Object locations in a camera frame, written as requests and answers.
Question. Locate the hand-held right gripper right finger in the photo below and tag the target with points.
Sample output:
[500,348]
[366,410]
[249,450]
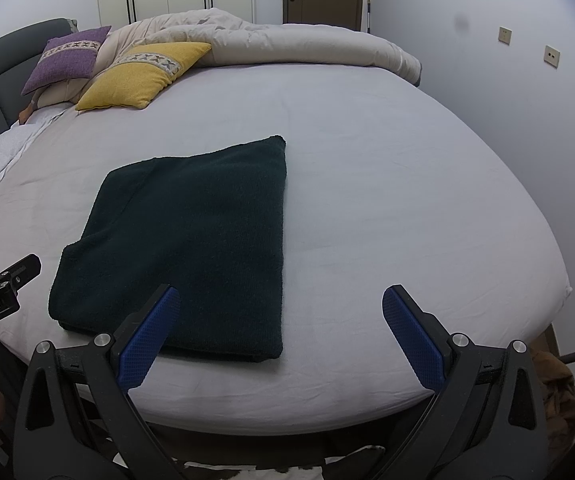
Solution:
[412,340]

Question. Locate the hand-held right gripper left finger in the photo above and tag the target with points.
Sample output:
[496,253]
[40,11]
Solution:
[147,340]

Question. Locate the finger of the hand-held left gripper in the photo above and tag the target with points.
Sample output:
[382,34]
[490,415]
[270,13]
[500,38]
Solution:
[23,270]

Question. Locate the dark green knit sweater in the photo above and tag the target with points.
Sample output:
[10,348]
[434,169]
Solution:
[192,235]

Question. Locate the bed with white sheet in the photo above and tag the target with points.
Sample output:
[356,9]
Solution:
[392,185]

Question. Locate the brown cloth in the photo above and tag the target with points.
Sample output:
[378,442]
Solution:
[560,400]

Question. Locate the beige pillow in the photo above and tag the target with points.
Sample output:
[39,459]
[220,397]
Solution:
[57,94]

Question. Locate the purple patterned throw pillow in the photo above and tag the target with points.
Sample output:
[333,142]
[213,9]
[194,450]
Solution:
[65,57]

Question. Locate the yellow patterned throw pillow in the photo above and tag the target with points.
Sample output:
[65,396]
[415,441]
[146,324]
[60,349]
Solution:
[137,77]

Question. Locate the beige duvet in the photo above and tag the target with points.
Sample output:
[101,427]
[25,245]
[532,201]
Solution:
[277,45]

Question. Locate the beige wall socket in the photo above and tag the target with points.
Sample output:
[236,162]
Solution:
[505,35]
[552,55]

